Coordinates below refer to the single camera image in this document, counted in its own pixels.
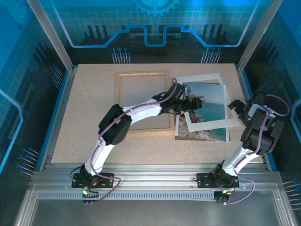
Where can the landscape photo print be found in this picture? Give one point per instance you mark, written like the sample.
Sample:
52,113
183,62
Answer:
211,103

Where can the white mat board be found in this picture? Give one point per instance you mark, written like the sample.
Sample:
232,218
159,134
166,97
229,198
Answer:
211,126

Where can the light wooden picture frame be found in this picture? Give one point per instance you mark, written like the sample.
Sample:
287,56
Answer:
141,72

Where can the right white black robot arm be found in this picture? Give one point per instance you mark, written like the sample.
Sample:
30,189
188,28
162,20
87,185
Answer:
258,136

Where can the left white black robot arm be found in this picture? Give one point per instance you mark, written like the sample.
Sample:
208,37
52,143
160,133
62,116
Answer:
115,127

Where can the black round connector puck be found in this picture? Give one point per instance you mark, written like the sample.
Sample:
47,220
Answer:
221,199

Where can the steel bottom plate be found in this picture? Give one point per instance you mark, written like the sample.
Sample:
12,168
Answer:
152,214

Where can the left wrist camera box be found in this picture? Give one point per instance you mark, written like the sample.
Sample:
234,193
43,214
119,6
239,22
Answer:
180,91

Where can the aluminium table side rail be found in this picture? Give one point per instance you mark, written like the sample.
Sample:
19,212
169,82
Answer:
242,80
60,113

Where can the aluminium corner post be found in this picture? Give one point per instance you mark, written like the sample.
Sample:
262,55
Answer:
54,35
256,35

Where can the long aluminium mounting rail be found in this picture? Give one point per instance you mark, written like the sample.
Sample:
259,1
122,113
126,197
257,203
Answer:
152,176

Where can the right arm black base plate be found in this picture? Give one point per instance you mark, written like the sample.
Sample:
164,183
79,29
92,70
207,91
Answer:
203,181

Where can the black connector bracket green light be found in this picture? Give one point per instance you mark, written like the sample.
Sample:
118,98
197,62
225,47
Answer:
92,193

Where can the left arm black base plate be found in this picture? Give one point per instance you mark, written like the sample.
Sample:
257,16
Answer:
77,182

